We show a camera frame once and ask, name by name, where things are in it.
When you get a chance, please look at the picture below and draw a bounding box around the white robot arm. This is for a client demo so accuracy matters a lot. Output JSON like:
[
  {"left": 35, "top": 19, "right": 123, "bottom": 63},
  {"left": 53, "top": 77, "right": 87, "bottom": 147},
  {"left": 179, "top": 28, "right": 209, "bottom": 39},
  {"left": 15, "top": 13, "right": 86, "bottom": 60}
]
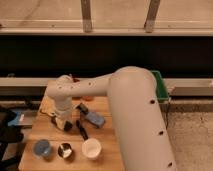
[{"left": 46, "top": 66, "right": 178, "bottom": 171}]

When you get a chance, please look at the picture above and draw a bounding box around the yellow banana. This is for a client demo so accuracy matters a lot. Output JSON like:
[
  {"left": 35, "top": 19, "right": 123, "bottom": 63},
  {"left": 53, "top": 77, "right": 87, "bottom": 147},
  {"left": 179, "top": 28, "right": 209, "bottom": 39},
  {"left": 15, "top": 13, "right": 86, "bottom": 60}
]
[{"left": 40, "top": 106, "right": 55, "bottom": 117}]

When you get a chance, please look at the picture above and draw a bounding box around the orange apple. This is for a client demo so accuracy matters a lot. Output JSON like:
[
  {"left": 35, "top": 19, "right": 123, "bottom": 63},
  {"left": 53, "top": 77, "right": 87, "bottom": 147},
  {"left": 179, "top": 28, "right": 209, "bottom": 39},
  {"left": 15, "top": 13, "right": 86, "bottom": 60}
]
[{"left": 82, "top": 96, "right": 94, "bottom": 101}]

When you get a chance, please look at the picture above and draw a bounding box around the blue sponge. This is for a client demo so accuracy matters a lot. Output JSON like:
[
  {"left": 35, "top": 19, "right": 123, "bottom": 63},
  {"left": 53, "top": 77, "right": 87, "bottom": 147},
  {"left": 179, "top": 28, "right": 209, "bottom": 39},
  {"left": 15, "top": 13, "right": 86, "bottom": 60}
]
[{"left": 86, "top": 112, "right": 105, "bottom": 128}]

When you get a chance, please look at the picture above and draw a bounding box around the metal cup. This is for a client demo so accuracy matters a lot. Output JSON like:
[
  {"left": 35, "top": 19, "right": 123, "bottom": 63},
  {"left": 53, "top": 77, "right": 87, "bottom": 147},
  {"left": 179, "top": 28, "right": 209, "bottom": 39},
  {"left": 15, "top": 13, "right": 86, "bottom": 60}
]
[{"left": 58, "top": 143, "right": 73, "bottom": 159}]

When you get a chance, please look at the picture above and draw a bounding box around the blue plastic cup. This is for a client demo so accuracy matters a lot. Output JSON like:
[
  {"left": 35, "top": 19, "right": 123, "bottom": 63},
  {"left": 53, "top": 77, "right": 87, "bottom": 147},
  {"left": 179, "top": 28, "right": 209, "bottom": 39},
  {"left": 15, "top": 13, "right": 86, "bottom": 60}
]
[{"left": 33, "top": 139, "right": 52, "bottom": 159}]

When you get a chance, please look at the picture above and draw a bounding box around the white cup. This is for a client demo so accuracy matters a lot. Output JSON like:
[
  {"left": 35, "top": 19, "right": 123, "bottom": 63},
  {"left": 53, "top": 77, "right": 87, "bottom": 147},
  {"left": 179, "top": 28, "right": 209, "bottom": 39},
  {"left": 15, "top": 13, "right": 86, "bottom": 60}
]
[{"left": 82, "top": 138, "right": 102, "bottom": 160}]

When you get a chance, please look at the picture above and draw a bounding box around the black chair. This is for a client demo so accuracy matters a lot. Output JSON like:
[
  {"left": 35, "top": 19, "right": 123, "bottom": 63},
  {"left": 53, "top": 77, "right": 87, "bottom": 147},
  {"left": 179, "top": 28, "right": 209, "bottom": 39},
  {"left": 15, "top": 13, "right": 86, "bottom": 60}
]
[{"left": 0, "top": 106, "right": 24, "bottom": 171}]

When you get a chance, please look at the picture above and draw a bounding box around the green plastic tray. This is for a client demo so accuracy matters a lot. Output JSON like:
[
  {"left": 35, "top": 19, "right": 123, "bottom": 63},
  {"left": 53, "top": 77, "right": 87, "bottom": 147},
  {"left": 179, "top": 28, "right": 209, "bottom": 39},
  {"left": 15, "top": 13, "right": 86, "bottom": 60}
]
[{"left": 152, "top": 70, "right": 169, "bottom": 102}]

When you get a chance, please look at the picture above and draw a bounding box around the black handled tool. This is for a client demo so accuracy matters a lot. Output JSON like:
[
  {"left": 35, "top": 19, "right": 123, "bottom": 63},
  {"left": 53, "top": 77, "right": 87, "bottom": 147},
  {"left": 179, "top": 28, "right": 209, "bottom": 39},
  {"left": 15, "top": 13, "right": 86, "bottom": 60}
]
[{"left": 76, "top": 103, "right": 88, "bottom": 140}]

